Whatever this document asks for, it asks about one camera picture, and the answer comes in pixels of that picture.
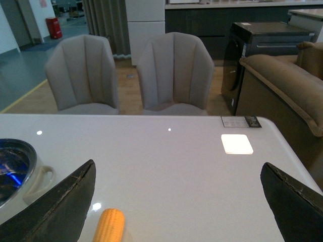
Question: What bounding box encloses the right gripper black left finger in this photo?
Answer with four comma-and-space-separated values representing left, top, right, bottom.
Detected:
1, 160, 96, 241

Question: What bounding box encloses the beige upholstered chair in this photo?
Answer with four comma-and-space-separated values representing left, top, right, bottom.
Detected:
137, 32, 214, 116
44, 34, 120, 115

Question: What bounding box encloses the yellow corn cob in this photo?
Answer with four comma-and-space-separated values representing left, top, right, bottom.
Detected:
92, 208, 125, 242

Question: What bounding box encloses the left beige upholstered chair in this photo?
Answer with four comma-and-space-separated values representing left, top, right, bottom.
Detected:
44, 34, 120, 115

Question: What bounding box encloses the black label sticker on table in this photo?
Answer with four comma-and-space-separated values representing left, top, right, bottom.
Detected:
221, 116, 262, 128

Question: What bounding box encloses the right beige upholstered chair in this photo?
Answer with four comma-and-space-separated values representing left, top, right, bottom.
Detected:
137, 32, 214, 116

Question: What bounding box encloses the grey curtain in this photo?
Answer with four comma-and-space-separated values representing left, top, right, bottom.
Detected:
82, 0, 131, 56

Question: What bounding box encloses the brown sofa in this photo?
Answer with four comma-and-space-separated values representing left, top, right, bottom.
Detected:
236, 42, 322, 180

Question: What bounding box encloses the black washing machine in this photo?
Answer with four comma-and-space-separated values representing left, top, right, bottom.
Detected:
221, 21, 316, 116

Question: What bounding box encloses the white column cabinet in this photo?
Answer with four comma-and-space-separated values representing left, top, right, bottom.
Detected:
125, 0, 166, 66

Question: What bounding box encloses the red fire extinguisher box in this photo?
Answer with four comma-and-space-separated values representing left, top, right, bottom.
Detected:
45, 17, 63, 39

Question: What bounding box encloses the dark kitchen counter cabinet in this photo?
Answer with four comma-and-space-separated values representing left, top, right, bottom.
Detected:
164, 2, 323, 68

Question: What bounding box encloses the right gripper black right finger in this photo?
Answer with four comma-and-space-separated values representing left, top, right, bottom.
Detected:
260, 162, 322, 241

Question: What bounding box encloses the white electric cooking pot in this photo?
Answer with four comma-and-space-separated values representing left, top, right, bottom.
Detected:
1, 138, 56, 208

